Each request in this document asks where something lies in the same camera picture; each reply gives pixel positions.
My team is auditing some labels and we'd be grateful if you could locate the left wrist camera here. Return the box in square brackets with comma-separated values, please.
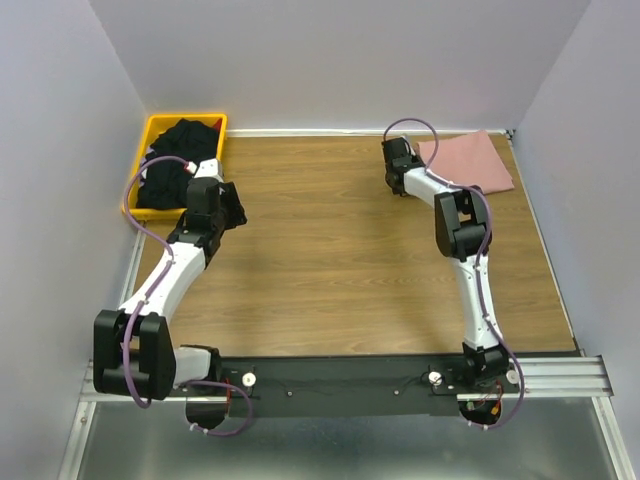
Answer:
[184, 158, 224, 182]

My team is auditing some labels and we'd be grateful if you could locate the aluminium frame rail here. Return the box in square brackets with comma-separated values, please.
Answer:
[55, 219, 181, 480]

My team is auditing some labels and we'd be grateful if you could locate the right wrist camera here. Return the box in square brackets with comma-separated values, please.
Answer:
[381, 137, 416, 163]

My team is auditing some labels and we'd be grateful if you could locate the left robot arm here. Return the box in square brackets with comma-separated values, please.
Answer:
[93, 177, 247, 408]

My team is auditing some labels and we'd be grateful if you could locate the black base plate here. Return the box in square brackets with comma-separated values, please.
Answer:
[164, 355, 521, 420]

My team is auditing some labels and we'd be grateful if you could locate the pink t shirt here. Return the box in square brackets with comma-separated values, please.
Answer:
[429, 131, 514, 194]

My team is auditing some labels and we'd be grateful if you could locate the black t shirt in bin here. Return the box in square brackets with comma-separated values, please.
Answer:
[136, 118, 221, 210]

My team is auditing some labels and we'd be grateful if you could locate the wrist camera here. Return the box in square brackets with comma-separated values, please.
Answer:
[381, 137, 416, 163]
[184, 158, 224, 182]

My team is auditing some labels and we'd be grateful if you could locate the yellow plastic bin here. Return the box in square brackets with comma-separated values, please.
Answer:
[124, 113, 228, 221]

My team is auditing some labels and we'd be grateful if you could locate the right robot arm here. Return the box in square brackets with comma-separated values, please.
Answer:
[385, 155, 509, 392]

